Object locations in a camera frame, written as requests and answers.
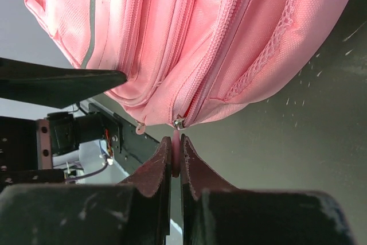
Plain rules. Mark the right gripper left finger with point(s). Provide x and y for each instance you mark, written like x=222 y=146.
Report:
x=43 y=207

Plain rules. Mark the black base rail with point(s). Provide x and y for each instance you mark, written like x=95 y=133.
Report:
x=130 y=149

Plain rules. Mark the pink student backpack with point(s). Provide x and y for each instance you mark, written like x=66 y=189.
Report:
x=190 y=62

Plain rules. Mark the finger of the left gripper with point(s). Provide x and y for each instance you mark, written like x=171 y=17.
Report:
x=54 y=87

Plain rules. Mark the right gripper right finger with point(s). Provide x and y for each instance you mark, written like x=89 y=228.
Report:
x=216 y=212

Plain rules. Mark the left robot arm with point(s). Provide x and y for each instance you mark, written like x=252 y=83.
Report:
x=28 y=146

